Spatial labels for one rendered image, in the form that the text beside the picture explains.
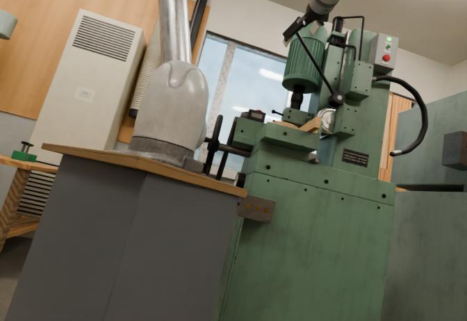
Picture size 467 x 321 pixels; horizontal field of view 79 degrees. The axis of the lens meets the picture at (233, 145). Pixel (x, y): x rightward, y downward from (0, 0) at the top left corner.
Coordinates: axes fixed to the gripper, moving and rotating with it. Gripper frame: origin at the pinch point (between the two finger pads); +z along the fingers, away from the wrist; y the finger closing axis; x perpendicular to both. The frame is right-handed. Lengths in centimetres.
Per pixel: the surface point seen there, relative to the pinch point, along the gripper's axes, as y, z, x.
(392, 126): 144, 156, -68
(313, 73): 7.4, 15.5, -13.1
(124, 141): -100, 151, 33
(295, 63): 2.1, 16.7, -4.8
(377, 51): 33.8, 5.2, -18.7
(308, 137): -19.9, -3.7, -38.7
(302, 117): -6.1, 19.9, -29.0
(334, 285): -36, 2, -91
